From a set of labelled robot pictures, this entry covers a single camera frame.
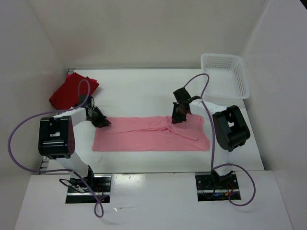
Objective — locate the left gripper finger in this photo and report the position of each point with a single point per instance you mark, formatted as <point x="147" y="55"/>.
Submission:
<point x="101" y="124"/>
<point x="98" y="117"/>

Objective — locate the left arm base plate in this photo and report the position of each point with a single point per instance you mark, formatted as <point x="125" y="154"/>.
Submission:
<point x="78" y="193"/>

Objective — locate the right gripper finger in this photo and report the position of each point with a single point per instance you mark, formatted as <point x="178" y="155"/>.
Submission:
<point x="175" y="111"/>
<point x="179" y="118"/>

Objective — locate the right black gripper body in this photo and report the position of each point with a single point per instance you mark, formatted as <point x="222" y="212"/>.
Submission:
<point x="181" y="111"/>

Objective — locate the dark red t shirt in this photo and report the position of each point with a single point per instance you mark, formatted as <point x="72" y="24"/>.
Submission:
<point x="66" y="96"/>

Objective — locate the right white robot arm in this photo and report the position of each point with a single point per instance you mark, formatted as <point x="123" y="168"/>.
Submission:
<point x="228" y="126"/>

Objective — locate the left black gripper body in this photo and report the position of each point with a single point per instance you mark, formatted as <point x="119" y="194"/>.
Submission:
<point x="91" y="118"/>

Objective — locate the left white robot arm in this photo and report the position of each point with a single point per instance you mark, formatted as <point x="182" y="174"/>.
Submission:
<point x="57" y="140"/>

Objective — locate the light pink t shirt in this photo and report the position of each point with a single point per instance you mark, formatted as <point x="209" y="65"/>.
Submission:
<point x="156" y="133"/>

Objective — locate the white plastic basket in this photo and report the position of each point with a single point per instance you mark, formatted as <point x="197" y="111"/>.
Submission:
<point x="227" y="76"/>

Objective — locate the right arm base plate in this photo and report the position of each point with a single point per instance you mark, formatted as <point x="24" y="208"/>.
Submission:
<point x="220" y="190"/>

